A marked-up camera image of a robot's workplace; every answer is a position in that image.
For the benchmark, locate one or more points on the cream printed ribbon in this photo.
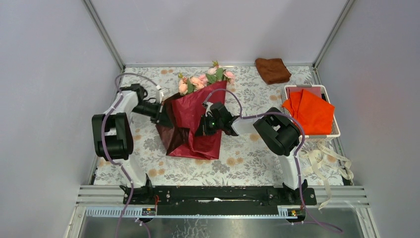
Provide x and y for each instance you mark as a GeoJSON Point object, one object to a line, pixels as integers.
{"type": "Point", "coordinates": [318, 159]}

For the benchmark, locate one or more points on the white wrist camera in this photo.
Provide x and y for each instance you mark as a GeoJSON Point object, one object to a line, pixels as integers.
{"type": "Point", "coordinates": [207, 106]}
{"type": "Point", "coordinates": [162, 94]}

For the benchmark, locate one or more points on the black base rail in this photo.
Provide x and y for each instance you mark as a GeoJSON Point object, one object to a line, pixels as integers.
{"type": "Point", "coordinates": [218, 200]}

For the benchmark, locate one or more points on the floral tablecloth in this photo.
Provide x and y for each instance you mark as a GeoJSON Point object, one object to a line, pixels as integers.
{"type": "Point", "coordinates": [244, 160]}

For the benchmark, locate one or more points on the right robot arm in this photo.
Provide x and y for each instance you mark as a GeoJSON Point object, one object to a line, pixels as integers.
{"type": "Point", "coordinates": [278, 132]}

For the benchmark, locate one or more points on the orange cloth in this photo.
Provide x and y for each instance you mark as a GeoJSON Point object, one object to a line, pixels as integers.
{"type": "Point", "coordinates": [314, 114]}

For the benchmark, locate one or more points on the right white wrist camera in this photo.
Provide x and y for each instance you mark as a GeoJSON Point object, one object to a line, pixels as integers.
{"type": "Point", "coordinates": [207, 106]}

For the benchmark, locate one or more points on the dark red paper in basket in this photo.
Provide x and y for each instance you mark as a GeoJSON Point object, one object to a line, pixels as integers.
{"type": "Point", "coordinates": [314, 90]}

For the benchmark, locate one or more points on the pink fake flower bouquet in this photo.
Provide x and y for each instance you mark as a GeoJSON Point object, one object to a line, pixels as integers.
{"type": "Point", "coordinates": [214, 74]}

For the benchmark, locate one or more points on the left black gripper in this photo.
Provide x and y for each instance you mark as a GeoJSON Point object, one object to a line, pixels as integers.
{"type": "Point", "coordinates": [161, 118]}

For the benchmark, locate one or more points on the dark red wrapping paper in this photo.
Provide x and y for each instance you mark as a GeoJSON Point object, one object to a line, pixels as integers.
{"type": "Point", "coordinates": [185, 113]}

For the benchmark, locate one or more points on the brown folded cloth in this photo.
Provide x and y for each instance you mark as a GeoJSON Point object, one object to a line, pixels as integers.
{"type": "Point", "coordinates": [272, 71]}

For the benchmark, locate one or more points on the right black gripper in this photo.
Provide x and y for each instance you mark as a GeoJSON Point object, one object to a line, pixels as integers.
{"type": "Point", "coordinates": [203, 130]}

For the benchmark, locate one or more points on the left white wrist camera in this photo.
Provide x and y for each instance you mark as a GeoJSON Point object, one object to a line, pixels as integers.
{"type": "Point", "coordinates": [162, 94]}

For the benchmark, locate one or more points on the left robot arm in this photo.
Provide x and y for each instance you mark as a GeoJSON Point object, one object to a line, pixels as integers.
{"type": "Point", "coordinates": [112, 132]}

